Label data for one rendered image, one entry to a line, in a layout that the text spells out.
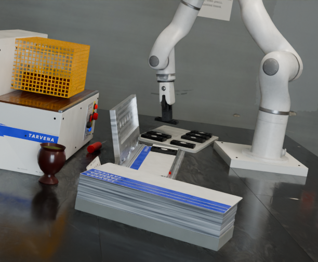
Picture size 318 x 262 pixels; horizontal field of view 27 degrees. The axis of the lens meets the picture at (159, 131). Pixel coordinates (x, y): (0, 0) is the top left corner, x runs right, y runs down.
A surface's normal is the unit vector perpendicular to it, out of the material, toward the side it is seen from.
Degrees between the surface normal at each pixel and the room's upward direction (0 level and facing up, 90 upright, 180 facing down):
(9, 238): 0
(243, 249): 0
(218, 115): 90
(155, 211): 90
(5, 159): 63
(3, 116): 90
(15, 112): 90
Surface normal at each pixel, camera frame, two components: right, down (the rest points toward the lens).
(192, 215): -0.38, 0.11
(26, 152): -0.11, -0.20
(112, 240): 0.15, -0.97
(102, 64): 0.13, 0.21
